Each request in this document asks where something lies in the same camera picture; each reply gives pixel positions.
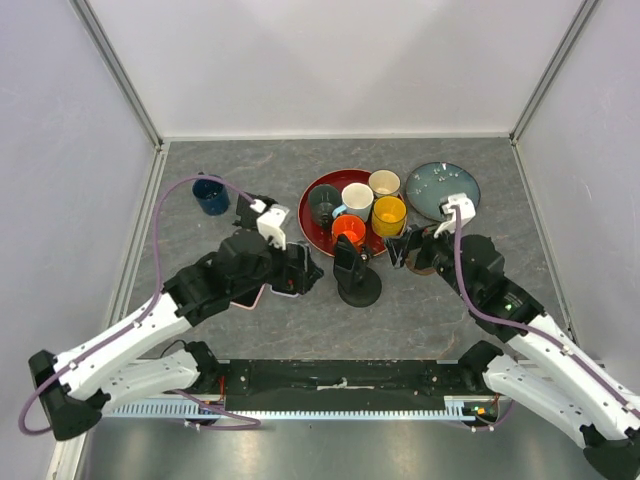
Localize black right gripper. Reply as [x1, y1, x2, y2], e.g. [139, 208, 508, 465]
[380, 217, 475, 302]

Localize purple cable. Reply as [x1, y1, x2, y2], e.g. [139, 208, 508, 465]
[452, 207, 640, 416]
[18, 176, 269, 434]

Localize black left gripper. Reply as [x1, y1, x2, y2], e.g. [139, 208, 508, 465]
[231, 231, 324, 297]

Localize orange mug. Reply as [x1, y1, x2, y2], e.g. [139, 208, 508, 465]
[331, 214, 367, 255]

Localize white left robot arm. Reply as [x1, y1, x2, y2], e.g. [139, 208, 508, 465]
[27, 229, 324, 441]

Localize black folding phone stand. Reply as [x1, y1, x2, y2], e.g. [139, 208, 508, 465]
[232, 193, 277, 230]

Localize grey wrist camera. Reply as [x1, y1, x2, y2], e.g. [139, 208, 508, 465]
[433, 193, 476, 238]
[256, 204, 290, 250]

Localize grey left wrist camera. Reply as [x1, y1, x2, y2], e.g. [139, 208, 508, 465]
[256, 204, 290, 250]

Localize yellow cup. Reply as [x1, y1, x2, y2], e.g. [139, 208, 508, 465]
[371, 196, 407, 237]

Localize dark grey cup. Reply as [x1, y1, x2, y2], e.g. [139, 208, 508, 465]
[308, 184, 342, 229]

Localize blue-green ceramic plate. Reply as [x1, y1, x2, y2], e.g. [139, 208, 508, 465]
[405, 162, 481, 222]

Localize round base phone stand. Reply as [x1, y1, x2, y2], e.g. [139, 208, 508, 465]
[405, 257, 435, 276]

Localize lavender case phone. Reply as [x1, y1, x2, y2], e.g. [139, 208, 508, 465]
[269, 243, 299, 298]

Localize cream cup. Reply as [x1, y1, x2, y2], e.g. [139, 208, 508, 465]
[368, 169, 401, 198]

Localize white mug blue handle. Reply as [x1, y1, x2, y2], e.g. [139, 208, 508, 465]
[332, 182, 375, 223]

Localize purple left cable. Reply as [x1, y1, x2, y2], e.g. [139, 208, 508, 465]
[18, 176, 269, 434]

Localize pink case phone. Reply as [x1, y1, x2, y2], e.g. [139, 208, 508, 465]
[230, 285, 265, 310]

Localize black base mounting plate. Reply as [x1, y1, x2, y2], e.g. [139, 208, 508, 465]
[220, 359, 491, 413]

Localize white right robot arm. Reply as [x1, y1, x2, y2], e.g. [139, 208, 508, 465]
[384, 228, 639, 479]

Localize black suction phone mount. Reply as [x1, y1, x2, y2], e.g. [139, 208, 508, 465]
[333, 234, 382, 308]

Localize dark blue mug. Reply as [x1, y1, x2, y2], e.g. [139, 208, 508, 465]
[192, 172, 230, 216]

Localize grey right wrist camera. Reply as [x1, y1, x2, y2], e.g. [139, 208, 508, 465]
[433, 193, 476, 238]

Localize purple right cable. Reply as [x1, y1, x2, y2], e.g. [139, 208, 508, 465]
[452, 207, 640, 416]

